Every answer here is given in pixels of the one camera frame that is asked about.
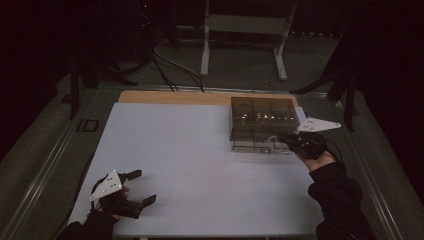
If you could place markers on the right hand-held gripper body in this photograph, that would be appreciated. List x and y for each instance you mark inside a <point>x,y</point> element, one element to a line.
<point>315,125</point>

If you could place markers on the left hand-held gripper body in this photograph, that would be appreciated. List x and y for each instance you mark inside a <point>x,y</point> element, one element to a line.
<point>107,187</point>

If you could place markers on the dark transparent drawer box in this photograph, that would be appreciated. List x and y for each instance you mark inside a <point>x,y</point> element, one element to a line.
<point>260,115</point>

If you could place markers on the transparent drawer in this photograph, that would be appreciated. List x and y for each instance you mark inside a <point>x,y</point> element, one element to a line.
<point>250,145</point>

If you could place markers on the person's left hand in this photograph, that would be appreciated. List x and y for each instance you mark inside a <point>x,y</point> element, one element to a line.
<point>126,190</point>

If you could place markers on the person's right hand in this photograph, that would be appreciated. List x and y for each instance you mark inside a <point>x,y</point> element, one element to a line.
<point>318,164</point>

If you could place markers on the black tripod stand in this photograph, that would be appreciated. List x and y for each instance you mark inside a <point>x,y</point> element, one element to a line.
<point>350,106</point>
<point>74,95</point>

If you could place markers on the white table cover sheet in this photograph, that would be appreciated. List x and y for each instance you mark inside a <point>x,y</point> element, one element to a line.
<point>183,160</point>

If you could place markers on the dark equipment tower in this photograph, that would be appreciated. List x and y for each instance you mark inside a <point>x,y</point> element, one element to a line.
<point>145,20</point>

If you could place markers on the aluminium floor rail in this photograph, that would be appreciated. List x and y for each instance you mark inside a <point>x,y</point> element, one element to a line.
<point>370,180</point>
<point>43,180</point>

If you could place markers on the white metal stand frame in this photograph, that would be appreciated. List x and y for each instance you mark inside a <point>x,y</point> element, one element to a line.
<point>246,24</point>

